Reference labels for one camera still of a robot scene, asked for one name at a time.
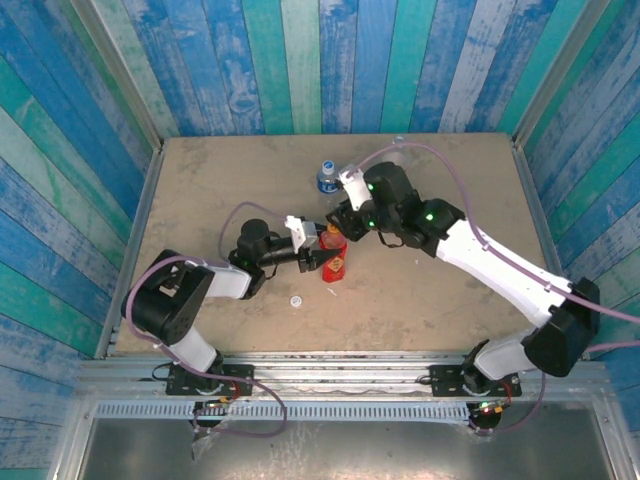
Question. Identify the red drink bottle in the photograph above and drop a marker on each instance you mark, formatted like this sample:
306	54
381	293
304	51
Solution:
334	265

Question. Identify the blue label water bottle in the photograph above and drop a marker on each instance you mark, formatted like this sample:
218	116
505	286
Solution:
328	185

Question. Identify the white bottle cap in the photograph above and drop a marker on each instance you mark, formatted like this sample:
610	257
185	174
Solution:
296	301

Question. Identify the blue bottle cap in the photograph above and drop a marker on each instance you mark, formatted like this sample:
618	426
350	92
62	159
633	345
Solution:
328	166

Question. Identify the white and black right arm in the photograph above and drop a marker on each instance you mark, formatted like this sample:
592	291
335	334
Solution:
500	270

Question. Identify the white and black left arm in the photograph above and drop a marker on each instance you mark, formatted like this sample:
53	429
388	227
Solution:
165	300

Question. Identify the aluminium table edge strip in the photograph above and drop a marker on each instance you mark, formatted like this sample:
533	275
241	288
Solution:
530	200
145	200

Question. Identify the small circuit board with LEDs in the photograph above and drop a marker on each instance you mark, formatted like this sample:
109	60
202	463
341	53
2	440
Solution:
487	409
215	405

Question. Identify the grey metal panel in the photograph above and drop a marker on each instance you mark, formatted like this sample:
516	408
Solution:
375	455

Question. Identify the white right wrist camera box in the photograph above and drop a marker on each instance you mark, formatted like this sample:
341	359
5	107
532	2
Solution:
357	192

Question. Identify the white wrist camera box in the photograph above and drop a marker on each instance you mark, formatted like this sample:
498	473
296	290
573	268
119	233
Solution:
357	192
300	232

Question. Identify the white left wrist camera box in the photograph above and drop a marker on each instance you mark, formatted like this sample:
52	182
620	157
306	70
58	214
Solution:
300	232

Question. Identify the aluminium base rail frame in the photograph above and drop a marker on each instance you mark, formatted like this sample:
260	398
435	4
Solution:
340	375

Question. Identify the aluminium corner post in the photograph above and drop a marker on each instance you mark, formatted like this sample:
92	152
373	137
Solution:
560	75
120	75

